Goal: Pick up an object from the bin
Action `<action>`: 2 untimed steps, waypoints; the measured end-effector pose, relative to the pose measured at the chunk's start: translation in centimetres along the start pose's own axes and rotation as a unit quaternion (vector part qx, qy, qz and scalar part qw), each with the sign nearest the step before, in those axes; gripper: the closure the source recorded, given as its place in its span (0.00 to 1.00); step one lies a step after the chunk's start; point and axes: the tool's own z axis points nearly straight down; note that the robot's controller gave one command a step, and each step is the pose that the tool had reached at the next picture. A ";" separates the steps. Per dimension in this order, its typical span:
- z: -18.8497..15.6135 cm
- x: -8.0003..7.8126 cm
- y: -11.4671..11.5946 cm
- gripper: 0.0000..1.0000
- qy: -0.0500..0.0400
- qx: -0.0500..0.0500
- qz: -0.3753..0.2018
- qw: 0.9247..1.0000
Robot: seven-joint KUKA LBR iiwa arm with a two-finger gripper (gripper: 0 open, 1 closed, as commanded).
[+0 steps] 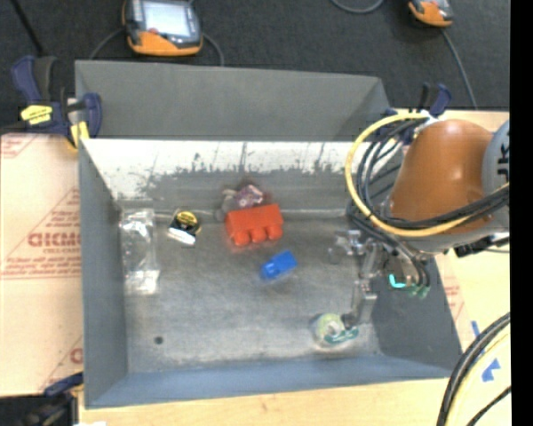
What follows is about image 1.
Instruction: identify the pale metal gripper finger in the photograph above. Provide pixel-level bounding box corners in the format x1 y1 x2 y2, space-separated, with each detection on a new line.
342 280 378 330
327 230 362 264

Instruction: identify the green and white tape roll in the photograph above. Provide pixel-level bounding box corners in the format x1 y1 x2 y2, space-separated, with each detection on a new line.
310 312 361 349

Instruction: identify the blue toy block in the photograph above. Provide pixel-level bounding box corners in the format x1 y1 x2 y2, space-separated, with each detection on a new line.
259 249 298 282

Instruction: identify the red toy building brick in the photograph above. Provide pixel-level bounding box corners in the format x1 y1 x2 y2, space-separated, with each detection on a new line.
224 203 285 247

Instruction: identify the purple and white toy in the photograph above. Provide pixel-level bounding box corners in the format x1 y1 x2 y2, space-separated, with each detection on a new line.
219 184 267 221

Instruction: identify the grey metal bin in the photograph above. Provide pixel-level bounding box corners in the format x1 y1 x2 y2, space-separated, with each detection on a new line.
74 59 467 410

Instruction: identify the black and yellow tape measure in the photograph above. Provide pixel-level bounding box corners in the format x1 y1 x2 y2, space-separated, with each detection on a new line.
166 209 203 246

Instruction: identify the clear plastic packet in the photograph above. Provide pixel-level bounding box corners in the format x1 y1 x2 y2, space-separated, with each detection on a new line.
118 209 161 296

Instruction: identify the brown cardboard board, red print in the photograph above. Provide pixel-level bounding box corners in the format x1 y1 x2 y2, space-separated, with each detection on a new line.
0 131 474 398

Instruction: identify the black cylinder on white bracket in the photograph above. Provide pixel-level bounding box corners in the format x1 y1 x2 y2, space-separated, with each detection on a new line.
453 232 511 258

